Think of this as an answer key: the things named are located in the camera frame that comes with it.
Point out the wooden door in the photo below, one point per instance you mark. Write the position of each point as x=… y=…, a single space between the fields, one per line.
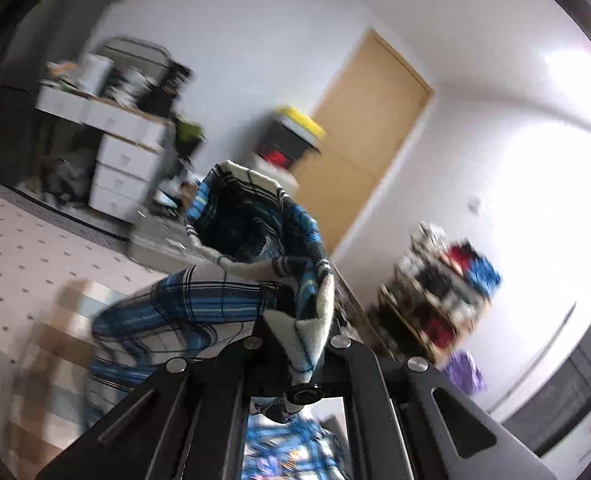
x=365 y=135

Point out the checkered bed sheet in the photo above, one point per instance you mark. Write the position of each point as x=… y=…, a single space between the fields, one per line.
x=60 y=340

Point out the arched mirror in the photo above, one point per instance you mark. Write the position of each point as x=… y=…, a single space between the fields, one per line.
x=140 y=55

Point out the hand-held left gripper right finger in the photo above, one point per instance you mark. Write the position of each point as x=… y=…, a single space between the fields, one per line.
x=370 y=375

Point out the yellow-lidded storage box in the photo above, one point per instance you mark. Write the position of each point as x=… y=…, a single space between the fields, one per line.
x=295 y=119

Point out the green cloth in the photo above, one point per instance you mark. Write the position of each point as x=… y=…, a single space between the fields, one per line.
x=190 y=132

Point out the dotted white rug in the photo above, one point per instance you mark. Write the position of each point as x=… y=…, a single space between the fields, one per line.
x=25 y=250

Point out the blue plaid shirt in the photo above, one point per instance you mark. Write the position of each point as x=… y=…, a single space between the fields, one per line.
x=215 y=300

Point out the white drawer desk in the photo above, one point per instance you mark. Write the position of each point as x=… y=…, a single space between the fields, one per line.
x=120 y=160

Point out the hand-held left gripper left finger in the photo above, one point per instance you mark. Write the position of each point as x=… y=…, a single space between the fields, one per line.
x=270 y=355

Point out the purple cloth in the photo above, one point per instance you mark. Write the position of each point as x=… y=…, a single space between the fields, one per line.
x=463 y=372

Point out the grey cabinet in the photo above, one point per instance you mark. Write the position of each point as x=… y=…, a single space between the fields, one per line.
x=60 y=25

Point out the clothes shelf rack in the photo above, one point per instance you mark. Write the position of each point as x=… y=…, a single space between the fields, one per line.
x=435 y=300

